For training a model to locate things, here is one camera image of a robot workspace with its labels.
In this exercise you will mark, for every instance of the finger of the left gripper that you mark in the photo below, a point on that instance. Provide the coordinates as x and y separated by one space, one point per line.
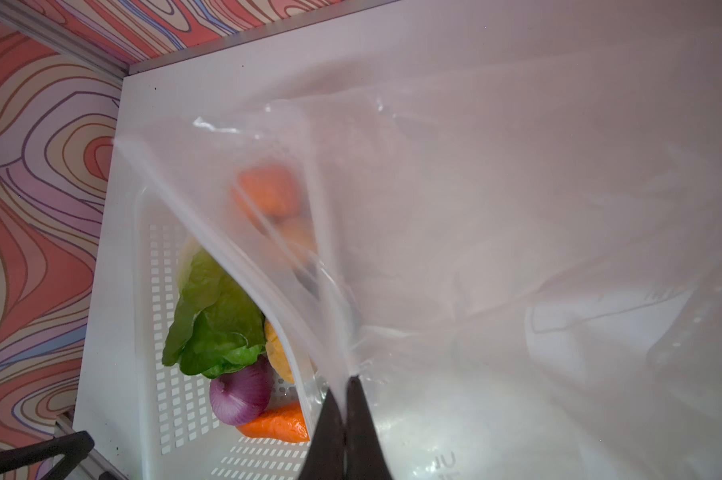
73 448

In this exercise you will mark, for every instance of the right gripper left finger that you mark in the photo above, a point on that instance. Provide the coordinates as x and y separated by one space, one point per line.
325 459

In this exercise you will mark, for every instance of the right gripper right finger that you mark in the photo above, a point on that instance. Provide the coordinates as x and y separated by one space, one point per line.
364 456

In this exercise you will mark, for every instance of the tan toy potato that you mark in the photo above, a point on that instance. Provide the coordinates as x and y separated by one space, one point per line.
276 354

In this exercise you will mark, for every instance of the white plastic perforated basket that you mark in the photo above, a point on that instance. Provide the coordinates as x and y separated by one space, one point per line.
181 438

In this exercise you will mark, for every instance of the clear zip top bag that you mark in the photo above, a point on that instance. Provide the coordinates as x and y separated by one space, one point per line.
522 263

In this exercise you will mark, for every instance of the orange toy pumpkin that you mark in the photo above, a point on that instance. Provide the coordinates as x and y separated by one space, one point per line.
270 190

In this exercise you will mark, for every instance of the orange toy carrot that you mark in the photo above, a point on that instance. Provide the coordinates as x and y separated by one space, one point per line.
286 424

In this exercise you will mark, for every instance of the purple toy onion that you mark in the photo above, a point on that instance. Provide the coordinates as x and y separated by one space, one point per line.
239 398

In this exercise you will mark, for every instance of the green toy lettuce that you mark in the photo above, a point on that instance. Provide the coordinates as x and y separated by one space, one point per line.
217 328

